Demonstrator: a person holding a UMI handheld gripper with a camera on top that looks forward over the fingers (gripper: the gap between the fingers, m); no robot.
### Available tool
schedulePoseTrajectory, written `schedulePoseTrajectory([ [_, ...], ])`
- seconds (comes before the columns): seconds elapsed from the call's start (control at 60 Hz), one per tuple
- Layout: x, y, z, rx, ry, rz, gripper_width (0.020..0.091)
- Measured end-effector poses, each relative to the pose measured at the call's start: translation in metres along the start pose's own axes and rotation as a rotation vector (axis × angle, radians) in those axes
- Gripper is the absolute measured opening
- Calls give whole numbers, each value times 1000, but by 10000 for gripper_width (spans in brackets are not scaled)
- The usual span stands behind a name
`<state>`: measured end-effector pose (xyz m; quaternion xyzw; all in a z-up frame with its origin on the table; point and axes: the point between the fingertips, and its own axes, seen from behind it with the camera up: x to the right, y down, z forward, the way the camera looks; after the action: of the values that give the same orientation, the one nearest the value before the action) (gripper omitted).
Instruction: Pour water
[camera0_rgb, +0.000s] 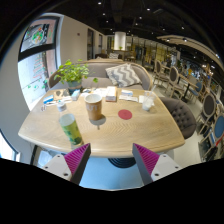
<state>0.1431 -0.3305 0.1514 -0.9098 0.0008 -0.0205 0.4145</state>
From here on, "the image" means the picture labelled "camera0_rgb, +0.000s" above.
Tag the colourful food poster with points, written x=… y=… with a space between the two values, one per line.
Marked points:
x=39 y=35

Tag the white and blue packet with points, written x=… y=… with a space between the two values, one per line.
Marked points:
x=127 y=93

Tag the tan lettered mug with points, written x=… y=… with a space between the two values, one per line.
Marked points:
x=94 y=108

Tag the grey upholstered sofa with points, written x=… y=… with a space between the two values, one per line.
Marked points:
x=98 y=70

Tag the clear plastic cup with straw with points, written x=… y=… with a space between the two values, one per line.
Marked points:
x=147 y=103

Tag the grey tufted armchair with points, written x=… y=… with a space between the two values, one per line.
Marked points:
x=181 y=115

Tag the white tissue box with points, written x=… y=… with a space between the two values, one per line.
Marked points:
x=111 y=94

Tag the group of dining chairs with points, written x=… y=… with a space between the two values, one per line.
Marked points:
x=208 y=106

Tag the white leaflet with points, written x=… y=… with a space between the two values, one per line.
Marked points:
x=128 y=98

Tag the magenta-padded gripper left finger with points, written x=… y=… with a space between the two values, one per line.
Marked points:
x=58 y=165

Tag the light blue small box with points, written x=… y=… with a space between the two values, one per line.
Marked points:
x=75 y=94

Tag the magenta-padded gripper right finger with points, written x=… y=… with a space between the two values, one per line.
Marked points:
x=165 y=165

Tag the grey chevron pillow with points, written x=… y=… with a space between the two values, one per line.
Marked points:
x=124 y=75

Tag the ceiling spot lights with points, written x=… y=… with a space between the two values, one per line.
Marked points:
x=104 y=14

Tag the green potted plant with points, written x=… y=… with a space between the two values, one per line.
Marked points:
x=73 y=71

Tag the flat round red coaster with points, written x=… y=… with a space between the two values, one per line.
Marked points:
x=125 y=114

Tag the clear green-labelled drink bottle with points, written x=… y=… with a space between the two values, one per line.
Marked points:
x=71 y=128

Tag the brown cardboard stand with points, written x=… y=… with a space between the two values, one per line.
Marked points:
x=61 y=94

